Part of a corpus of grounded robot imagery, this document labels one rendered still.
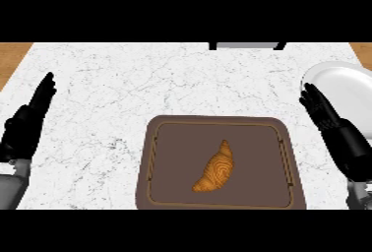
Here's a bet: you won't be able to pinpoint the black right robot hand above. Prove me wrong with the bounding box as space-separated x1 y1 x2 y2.
298 82 372 183

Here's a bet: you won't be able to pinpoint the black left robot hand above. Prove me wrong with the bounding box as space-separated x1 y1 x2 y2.
0 72 57 163

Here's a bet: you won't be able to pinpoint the white round plate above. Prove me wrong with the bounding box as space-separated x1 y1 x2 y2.
299 60 372 139

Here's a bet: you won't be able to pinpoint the golden brown croissant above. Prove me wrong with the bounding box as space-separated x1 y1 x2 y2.
190 139 234 194

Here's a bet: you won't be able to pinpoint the brown square tray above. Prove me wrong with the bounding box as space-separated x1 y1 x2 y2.
135 114 308 211

